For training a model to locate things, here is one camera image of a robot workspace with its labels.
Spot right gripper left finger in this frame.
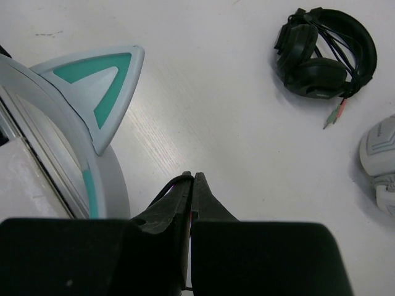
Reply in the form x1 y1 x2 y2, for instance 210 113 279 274
1 171 194 295

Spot front aluminium rail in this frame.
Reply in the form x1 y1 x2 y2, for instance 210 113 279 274
0 86 90 220

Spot white grey headphones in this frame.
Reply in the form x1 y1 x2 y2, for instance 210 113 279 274
359 115 395 216

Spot thin black headphone cable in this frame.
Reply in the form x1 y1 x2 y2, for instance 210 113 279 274
154 175 194 201

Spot black headphones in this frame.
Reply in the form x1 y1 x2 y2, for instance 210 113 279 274
274 7 378 126

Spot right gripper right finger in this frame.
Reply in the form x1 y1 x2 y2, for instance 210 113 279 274
191 173 353 295

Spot teal cat ear headphones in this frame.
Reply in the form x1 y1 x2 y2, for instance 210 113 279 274
1 45 145 219

